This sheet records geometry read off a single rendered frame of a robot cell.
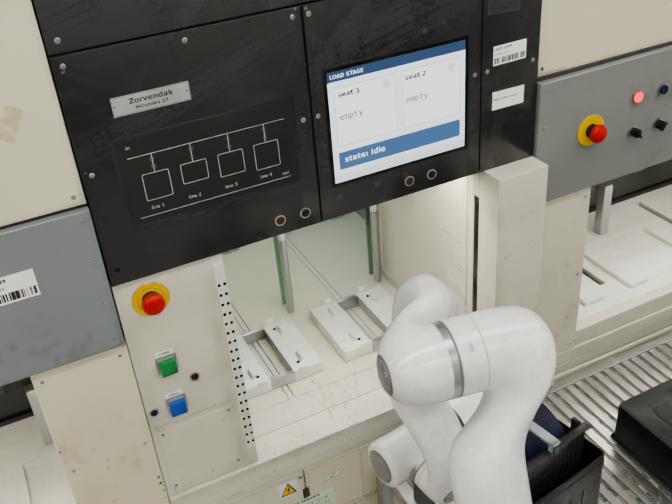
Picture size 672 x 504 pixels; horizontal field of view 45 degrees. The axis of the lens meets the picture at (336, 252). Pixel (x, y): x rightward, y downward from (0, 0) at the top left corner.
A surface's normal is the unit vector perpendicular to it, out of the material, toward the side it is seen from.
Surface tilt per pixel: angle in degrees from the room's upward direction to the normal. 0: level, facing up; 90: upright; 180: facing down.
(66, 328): 90
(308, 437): 0
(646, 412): 0
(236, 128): 90
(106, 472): 90
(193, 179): 90
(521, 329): 33
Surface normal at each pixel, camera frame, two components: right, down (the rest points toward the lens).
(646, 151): 0.44, 0.45
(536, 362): 0.26, 0.10
